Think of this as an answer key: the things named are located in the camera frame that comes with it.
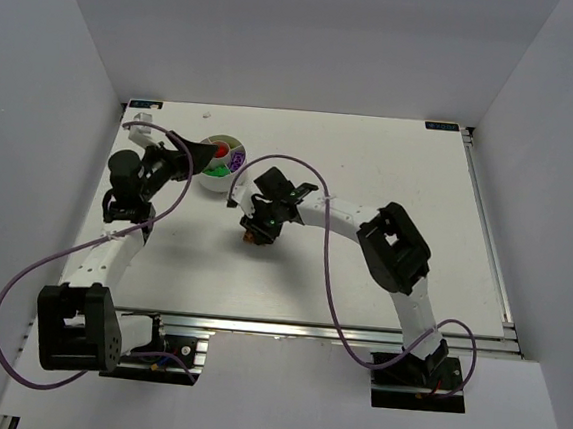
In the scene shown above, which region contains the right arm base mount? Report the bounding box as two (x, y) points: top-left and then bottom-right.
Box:
(370, 357), (466, 415)

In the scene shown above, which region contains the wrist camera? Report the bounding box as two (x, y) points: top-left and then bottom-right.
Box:
(123, 112), (159, 149)
(226, 185), (255, 217)

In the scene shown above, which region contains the purple butterfly lego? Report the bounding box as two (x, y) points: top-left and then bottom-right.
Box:
(228, 151), (246, 173)

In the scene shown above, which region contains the green square lego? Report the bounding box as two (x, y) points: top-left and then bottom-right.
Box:
(204, 166), (231, 178)

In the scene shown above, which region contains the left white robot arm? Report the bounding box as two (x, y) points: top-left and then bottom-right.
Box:
(37, 125), (216, 373)

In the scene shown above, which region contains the right blue table label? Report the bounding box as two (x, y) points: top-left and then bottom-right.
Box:
(424, 120), (460, 132)

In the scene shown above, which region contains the left blue table label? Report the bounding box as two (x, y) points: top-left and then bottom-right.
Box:
(127, 99), (164, 110)

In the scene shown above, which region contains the white round divided container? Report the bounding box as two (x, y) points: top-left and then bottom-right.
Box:
(198, 134), (248, 194)

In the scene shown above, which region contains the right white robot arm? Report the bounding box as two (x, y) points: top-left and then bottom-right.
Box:
(227, 167), (448, 385)

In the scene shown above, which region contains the red half-round lego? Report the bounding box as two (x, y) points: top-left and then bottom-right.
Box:
(213, 140), (231, 159)

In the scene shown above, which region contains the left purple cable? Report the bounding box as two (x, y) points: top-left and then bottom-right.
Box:
(0, 109), (220, 401)

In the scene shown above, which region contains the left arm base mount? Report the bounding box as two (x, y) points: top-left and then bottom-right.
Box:
(98, 312), (211, 386)

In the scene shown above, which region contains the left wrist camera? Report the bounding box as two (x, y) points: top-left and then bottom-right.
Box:
(123, 112), (159, 149)

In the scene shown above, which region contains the blue table label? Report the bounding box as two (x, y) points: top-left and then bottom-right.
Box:
(424, 120), (460, 132)
(127, 99), (164, 110)

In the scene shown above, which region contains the aluminium table frame rail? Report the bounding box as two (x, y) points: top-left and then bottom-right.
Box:
(110, 303), (523, 359)

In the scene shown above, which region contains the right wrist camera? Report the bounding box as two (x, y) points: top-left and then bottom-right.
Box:
(226, 185), (255, 217)

